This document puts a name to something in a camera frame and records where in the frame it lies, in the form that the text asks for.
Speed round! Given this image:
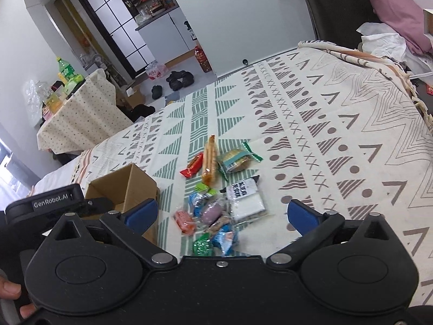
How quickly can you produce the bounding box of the orange-red snack package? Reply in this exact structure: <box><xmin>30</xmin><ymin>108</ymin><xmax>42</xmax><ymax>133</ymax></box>
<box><xmin>173</xmin><ymin>210</ymin><xmax>197</xmax><ymax>236</ymax></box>

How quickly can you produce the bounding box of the white sesame cake package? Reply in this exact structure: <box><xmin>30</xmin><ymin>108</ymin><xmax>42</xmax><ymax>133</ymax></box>
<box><xmin>220</xmin><ymin>175</ymin><xmax>268</xmax><ymax>225</ymax></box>

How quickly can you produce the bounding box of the dark green snack packet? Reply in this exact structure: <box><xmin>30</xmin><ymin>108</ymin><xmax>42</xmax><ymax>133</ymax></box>
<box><xmin>192</xmin><ymin>233</ymin><xmax>214</xmax><ymax>257</ymax></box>

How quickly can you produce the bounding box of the person's left hand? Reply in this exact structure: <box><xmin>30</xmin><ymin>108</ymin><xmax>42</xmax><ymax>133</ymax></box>
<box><xmin>0</xmin><ymin>277</ymin><xmax>37</xmax><ymax>319</ymax></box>

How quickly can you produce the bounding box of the brown cardboard box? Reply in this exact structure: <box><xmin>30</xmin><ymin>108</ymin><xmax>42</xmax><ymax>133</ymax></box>
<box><xmin>81</xmin><ymin>162</ymin><xmax>161</xmax><ymax>247</ymax></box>

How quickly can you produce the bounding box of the light green candy wrapper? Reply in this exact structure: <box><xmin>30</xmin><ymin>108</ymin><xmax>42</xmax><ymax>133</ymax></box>
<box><xmin>194</xmin><ymin>182</ymin><xmax>218</xmax><ymax>197</ymax></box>

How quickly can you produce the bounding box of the red candy bar wrapper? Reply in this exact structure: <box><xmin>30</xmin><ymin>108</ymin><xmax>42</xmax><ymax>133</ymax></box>
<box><xmin>180</xmin><ymin>152</ymin><xmax>203</xmax><ymax>178</ymax></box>

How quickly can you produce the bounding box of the brown nut snack packet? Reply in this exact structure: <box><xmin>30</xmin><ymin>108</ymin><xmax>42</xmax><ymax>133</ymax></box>
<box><xmin>206</xmin><ymin>216</ymin><xmax>231</xmax><ymax>236</ymax></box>

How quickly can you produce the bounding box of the blue snack packet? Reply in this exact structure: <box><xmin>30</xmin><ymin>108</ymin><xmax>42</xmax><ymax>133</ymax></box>
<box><xmin>211</xmin><ymin>224</ymin><xmax>238</xmax><ymax>257</ymax></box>

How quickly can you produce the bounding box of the orange cracker stick package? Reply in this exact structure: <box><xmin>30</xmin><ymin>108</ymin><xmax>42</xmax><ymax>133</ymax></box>
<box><xmin>201</xmin><ymin>135</ymin><xmax>217</xmax><ymax>187</ymax></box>

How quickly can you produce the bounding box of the patterned bed cover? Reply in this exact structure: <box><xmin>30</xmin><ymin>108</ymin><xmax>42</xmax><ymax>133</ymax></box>
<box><xmin>34</xmin><ymin>42</ymin><xmax>432</xmax><ymax>305</ymax></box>

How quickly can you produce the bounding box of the round biscuit green wrapper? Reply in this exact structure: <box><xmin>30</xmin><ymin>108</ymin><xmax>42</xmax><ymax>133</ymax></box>
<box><xmin>217</xmin><ymin>142</ymin><xmax>263</xmax><ymax>182</ymax></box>

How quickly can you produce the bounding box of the table with dotted cloth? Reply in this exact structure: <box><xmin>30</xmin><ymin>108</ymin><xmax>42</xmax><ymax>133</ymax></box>
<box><xmin>37</xmin><ymin>68</ymin><xmax>133</xmax><ymax>154</ymax></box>

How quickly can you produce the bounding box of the black shoes pile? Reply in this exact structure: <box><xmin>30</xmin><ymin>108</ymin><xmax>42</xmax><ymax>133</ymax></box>
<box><xmin>151</xmin><ymin>70</ymin><xmax>195</xmax><ymax>100</ymax></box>

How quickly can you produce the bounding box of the red white plastic bag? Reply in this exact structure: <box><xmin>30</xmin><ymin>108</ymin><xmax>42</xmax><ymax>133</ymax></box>
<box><xmin>145</xmin><ymin>60</ymin><xmax>168</xmax><ymax>81</ymax></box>

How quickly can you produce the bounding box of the green soda bottle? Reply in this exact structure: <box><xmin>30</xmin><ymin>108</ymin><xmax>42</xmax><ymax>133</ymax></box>
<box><xmin>57</xmin><ymin>57</ymin><xmax>84</xmax><ymax>85</ymax></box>

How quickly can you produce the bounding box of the red oil bottle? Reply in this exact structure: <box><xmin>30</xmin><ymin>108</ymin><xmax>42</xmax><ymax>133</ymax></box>
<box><xmin>195</xmin><ymin>46</ymin><xmax>212</xmax><ymax>73</ymax></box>

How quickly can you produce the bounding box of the white cabinet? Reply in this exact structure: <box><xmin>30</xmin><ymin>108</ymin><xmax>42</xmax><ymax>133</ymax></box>
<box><xmin>136</xmin><ymin>7</ymin><xmax>197</xmax><ymax>63</ymax></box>

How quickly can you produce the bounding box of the white crumpled cloth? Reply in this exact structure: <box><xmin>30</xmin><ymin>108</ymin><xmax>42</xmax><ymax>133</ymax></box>
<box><xmin>357</xmin><ymin>22</ymin><xmax>432</xmax><ymax>74</ymax></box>

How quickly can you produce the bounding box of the black framed glass door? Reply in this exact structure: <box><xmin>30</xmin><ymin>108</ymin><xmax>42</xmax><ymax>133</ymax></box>
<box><xmin>79</xmin><ymin>0</ymin><xmax>155</xmax><ymax>79</ymax></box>

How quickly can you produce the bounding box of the purple pillow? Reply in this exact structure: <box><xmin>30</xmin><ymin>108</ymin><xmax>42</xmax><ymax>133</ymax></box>
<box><xmin>369</xmin><ymin>0</ymin><xmax>432</xmax><ymax>55</ymax></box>

